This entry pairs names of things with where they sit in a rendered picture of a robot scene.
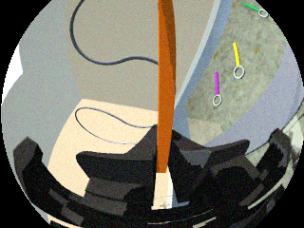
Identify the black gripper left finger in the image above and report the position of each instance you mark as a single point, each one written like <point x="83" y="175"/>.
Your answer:
<point x="138" y="165"/>

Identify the orange handle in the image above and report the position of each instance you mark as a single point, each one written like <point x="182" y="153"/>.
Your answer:
<point x="167" y="79"/>

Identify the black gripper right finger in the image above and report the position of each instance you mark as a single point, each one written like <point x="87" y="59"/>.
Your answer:
<point x="188" y="161"/>

